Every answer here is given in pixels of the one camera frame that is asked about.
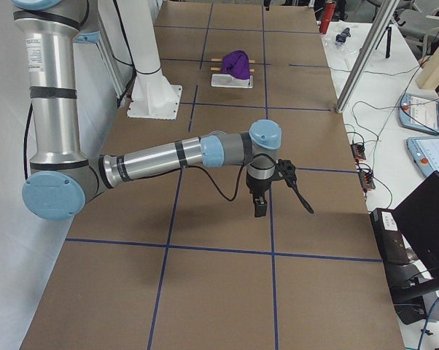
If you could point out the lower teach pendant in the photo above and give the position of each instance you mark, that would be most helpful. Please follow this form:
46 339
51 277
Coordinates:
425 153

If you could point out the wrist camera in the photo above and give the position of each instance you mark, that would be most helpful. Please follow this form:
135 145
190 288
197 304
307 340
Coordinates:
287 171

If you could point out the wooden rack rod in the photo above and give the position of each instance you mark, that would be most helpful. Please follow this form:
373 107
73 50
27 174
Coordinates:
218 69
219 60

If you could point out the lower orange power strip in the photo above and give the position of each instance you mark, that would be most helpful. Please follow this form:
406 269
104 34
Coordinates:
366 179

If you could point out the black computer box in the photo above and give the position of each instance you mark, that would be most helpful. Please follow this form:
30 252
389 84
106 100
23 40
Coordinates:
389 239

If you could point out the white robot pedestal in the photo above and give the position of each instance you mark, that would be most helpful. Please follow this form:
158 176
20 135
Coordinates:
152 97

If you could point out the white towel rack base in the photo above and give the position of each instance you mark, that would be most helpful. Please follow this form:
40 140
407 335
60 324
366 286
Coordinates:
228 81

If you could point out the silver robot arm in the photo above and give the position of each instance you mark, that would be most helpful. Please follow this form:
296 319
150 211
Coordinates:
148 135

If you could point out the upper orange power strip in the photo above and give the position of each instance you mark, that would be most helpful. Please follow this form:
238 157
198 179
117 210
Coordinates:
358 151

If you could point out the front wooden rack rod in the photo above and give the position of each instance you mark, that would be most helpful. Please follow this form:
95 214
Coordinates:
218 69

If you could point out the aluminium frame post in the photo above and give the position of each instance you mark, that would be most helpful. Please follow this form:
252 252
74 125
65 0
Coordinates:
374 35

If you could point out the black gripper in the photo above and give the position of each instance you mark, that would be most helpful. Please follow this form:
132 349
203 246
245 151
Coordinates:
256 187

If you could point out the purple towel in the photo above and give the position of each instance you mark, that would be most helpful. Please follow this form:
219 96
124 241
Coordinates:
236 64

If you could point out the rear wooden rack rod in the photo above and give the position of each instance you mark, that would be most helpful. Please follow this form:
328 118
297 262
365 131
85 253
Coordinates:
219 60

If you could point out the upper teach pendant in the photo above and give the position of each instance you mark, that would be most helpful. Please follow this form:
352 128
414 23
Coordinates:
419 113

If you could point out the teach pendant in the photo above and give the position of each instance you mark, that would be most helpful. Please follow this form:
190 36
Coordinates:
425 153
419 113

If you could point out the red cylinder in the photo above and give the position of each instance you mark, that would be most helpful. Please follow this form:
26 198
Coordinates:
327 15

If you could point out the orange power strip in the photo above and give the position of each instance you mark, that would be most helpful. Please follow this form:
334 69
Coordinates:
366 179
358 151

